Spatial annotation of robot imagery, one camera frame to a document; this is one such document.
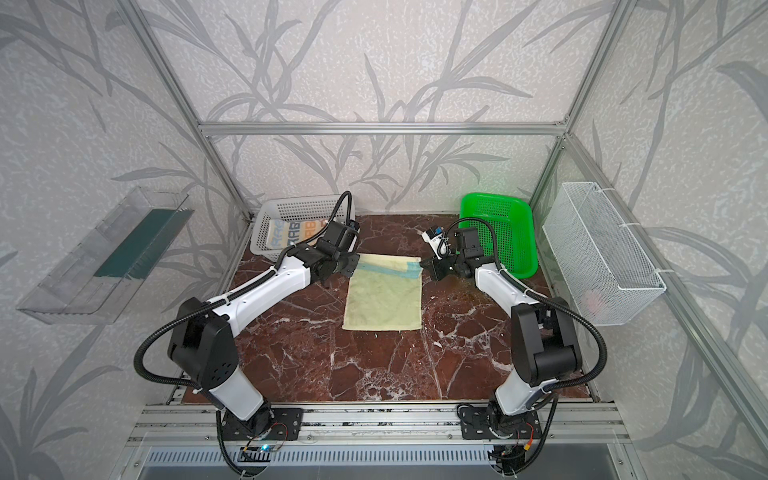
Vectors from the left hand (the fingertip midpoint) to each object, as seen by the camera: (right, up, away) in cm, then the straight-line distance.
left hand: (350, 248), depth 88 cm
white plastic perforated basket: (-16, +15, +27) cm, 35 cm away
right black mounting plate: (+35, -43, -15) cm, 58 cm away
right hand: (+23, -2, +3) cm, 23 cm away
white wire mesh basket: (+58, -5, -27) cm, 64 cm away
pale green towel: (+10, -16, +10) cm, 21 cm away
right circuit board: (+43, -52, -15) cm, 69 cm away
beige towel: (-28, +5, +20) cm, 35 cm away
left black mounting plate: (-16, -40, -20) cm, 48 cm away
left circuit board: (-20, -50, -16) cm, 56 cm away
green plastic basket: (+59, +11, +26) cm, 65 cm away
